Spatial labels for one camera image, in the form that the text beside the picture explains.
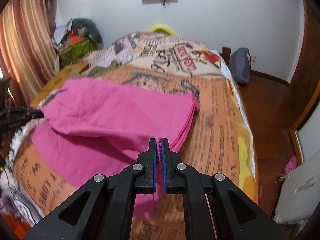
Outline pink pants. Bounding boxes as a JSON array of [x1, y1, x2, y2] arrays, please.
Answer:
[[30, 77, 200, 221]]

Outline newspaper print bedspread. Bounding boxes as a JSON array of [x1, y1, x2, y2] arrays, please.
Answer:
[[1, 32, 258, 239]]

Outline pink striped curtain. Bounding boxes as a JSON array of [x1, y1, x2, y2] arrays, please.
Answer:
[[1, 0, 60, 106]]

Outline wooden lap desk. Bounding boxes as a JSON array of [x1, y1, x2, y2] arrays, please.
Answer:
[[30, 61, 89, 108]]

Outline green laundry basket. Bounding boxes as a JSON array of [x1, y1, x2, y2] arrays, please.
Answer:
[[58, 38, 97, 69]]

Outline grey stuffed toy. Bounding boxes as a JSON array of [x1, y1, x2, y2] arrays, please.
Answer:
[[72, 18, 102, 43]]

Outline pink slipper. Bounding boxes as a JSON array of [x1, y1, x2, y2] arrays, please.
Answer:
[[284, 155, 298, 175]]

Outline white foam board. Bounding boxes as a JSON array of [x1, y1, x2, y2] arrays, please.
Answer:
[[274, 152, 320, 224]]

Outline purple grey backpack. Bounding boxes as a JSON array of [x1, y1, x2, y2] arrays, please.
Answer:
[[228, 47, 252, 85]]

